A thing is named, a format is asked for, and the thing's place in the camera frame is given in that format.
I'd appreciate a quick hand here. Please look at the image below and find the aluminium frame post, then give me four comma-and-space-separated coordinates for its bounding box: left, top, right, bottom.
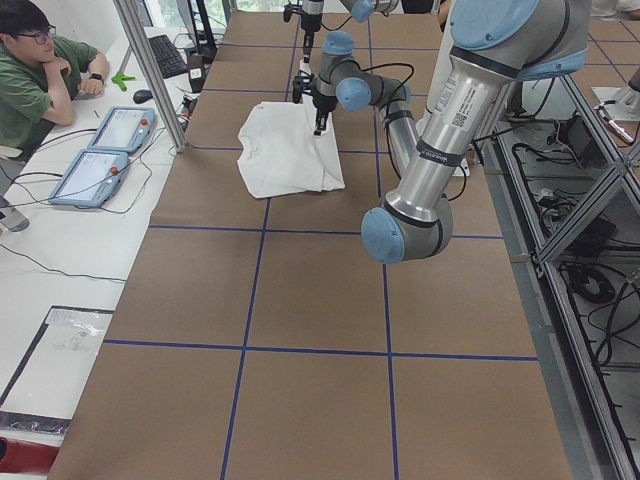
113, 0, 187, 153

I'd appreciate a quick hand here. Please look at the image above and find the black keyboard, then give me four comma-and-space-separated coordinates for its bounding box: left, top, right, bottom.
148, 35, 188, 79

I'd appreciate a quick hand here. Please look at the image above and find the near blue teach pendant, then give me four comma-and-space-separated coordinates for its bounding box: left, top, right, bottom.
48, 149, 129, 208

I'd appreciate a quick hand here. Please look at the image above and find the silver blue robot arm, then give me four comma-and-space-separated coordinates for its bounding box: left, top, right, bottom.
283, 0, 398, 64
293, 1, 591, 264

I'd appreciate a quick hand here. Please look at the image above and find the far blue teach pendant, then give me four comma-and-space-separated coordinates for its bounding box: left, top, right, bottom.
89, 106, 156, 154

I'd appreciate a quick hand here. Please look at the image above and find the person in green shirt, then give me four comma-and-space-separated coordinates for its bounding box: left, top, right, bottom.
1, 1, 109, 162

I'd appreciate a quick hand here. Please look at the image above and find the plastic sleeve with paper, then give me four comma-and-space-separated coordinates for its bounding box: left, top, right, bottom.
1, 305, 113, 419

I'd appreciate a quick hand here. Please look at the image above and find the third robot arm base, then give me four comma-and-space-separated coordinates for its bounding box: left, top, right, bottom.
592, 70, 639, 144

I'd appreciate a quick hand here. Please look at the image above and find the blue teach pendant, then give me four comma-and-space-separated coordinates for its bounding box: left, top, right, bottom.
89, 106, 156, 154
48, 149, 129, 208

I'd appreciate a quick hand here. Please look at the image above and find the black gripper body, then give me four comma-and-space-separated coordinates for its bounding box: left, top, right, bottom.
292, 70, 336, 125
283, 0, 324, 34

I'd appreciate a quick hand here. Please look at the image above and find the red fire extinguisher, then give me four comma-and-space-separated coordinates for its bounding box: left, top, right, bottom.
1, 437, 60, 475

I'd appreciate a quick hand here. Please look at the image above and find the green plastic tool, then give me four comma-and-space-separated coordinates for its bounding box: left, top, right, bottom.
111, 71, 136, 92

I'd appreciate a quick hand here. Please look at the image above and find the black computer mouse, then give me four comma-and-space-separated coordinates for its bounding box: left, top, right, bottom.
132, 89, 153, 104

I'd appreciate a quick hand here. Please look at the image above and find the white printed t-shirt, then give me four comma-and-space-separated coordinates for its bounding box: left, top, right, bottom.
235, 58, 347, 200

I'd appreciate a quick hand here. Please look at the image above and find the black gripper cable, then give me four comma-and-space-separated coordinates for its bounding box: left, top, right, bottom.
359, 62, 416, 106

